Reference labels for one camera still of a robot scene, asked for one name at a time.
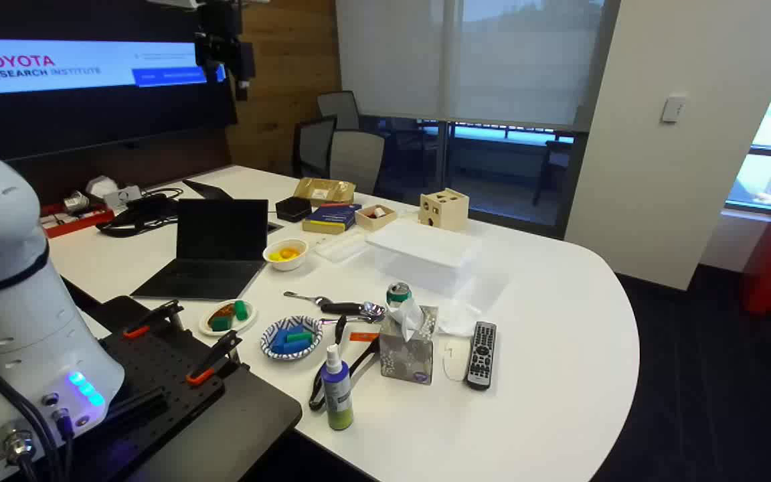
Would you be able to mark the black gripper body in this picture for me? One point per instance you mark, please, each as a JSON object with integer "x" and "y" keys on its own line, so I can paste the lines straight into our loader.
{"x": 221, "y": 43}

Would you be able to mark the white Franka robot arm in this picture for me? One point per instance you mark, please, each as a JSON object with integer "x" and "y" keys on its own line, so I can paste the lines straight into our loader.
{"x": 11, "y": 296}

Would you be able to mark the green block in bowl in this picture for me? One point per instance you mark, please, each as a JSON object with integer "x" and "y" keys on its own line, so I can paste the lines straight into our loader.
{"x": 295, "y": 338}

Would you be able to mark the blue patterned bowl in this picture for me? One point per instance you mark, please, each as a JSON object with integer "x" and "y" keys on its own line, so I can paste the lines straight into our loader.
{"x": 272, "y": 345}

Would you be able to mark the black mesh chair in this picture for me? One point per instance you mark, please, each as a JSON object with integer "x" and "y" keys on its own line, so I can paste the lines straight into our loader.
{"x": 315, "y": 148}

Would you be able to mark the dark grey chair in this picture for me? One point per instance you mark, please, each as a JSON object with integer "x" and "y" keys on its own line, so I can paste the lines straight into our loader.
{"x": 340, "y": 109}

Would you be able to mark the black flat sleeve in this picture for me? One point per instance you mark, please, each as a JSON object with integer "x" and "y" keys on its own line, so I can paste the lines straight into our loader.
{"x": 206, "y": 192}

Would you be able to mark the cardboard box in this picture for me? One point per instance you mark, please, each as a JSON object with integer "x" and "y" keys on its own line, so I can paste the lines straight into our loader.
{"x": 323, "y": 192}

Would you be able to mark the small black box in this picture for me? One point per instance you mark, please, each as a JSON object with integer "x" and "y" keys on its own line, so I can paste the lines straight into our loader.
{"x": 293, "y": 211}

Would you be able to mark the grey upholstered chair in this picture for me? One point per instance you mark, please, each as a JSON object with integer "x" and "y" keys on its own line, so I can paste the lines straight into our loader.
{"x": 356, "y": 163}

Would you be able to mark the black laptop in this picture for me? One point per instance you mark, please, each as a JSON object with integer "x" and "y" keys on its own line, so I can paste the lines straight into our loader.
{"x": 216, "y": 236}

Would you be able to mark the blue book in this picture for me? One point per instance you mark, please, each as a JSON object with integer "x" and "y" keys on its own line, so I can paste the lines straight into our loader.
{"x": 331, "y": 217}

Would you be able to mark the yellow food pieces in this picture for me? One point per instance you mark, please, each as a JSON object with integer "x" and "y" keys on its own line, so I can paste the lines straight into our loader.
{"x": 285, "y": 254}

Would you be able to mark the small wooden tray box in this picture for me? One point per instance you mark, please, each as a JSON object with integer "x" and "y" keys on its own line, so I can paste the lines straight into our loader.
{"x": 376, "y": 215}

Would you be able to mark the red flat strip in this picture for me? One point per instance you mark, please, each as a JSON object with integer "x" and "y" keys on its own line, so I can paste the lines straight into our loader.
{"x": 74, "y": 223}

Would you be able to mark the green toy piece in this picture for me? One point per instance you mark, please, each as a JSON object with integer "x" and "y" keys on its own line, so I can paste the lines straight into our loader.
{"x": 242, "y": 310}

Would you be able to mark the white roller blind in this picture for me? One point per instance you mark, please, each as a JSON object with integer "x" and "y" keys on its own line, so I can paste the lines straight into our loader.
{"x": 474, "y": 63}

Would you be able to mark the brown toy food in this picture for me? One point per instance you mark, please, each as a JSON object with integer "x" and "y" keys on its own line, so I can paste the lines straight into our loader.
{"x": 221, "y": 319}

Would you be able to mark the wooden cube with holes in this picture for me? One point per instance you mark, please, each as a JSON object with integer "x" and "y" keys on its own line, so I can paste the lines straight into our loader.
{"x": 443, "y": 211}

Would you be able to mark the small white plate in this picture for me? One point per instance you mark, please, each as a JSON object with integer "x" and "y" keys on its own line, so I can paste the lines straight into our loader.
{"x": 212, "y": 333}

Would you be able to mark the black orange clamp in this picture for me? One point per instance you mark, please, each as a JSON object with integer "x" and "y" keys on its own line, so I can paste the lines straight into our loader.
{"x": 216, "y": 358}
{"x": 155, "y": 319}

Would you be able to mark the green can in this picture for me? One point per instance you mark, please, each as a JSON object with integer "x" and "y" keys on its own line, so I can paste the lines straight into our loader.
{"x": 396, "y": 294}

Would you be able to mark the orange marker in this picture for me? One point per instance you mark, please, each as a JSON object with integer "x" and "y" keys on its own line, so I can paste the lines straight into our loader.
{"x": 365, "y": 338}

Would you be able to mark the grey tissue box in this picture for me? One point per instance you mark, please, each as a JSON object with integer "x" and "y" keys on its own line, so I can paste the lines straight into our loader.
{"x": 408, "y": 358}

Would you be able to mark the black mounting board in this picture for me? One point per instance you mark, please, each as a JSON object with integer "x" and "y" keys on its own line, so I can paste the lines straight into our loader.
{"x": 225, "y": 418}

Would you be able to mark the grey remote control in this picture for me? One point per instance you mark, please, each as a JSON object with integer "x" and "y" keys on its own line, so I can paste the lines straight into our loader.
{"x": 481, "y": 358}

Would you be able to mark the white light switch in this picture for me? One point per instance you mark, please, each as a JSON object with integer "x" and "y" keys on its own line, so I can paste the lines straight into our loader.
{"x": 673, "y": 109}

